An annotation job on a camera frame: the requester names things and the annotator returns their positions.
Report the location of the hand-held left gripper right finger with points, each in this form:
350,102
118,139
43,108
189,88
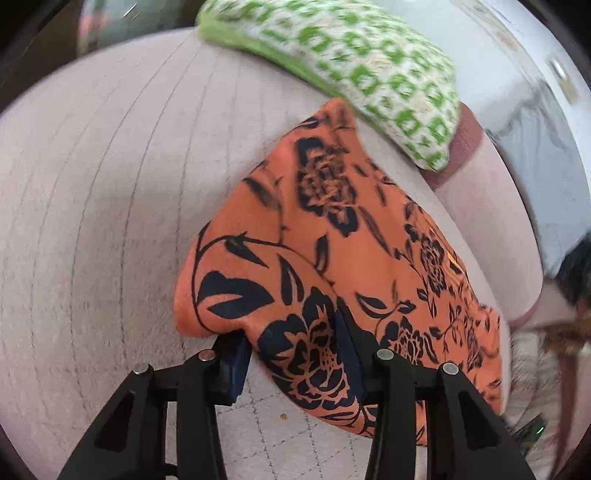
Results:
348,350

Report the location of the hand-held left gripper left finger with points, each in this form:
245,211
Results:
238,364

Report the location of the orange floral blouse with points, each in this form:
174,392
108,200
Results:
323,230

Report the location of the striped floral cushion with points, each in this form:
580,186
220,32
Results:
531,369

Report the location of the brown patterned scarf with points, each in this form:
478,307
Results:
570,337

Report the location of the dark furry cloth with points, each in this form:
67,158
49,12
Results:
577,272

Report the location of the grey pillow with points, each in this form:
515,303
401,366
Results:
545,184

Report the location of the green checked pillow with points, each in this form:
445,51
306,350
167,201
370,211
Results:
360,69

